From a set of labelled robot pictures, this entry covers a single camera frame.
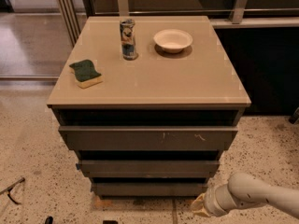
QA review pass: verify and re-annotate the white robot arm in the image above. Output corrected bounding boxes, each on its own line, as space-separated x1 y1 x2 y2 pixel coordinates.
191 173 299 218

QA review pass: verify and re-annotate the grey bottom drawer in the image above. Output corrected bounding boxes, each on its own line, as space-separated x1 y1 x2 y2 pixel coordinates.
92 183 207 197

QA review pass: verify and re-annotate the green yellow sponge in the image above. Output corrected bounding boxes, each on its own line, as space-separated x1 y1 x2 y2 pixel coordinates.
69 60 102 89

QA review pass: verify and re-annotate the dark object bottom edge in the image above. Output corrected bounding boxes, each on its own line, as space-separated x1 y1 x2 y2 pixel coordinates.
102 220 119 224

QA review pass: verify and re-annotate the grey drawer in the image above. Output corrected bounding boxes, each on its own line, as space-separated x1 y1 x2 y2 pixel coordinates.
92 183 207 197
59 126 237 151
77 161 220 178

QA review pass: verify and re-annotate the tall printed can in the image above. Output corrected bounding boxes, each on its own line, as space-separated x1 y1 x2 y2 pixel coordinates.
120 18 137 61

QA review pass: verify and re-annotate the grey middle drawer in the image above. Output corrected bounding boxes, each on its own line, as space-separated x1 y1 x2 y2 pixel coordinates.
77 161 220 178

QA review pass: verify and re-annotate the black object at floor edge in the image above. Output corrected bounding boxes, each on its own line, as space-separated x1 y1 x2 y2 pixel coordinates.
45 217 53 224

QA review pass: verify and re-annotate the white paper bowl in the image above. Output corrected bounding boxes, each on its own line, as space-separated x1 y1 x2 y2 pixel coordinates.
153 29 192 54

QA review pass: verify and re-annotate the grey drawer cabinet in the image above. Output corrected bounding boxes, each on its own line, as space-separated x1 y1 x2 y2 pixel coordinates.
47 17 250 185

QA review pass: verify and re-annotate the black floor tool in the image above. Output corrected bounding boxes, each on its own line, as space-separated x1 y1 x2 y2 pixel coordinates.
0 177 25 205

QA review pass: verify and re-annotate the grey top drawer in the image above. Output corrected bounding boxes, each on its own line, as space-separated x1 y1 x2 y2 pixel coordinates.
59 126 237 151

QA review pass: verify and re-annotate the metal railing frame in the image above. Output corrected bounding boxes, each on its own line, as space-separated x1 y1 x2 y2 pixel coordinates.
57 0 299 43

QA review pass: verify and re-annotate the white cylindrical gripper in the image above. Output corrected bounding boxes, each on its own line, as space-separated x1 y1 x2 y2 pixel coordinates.
191 184 237 217

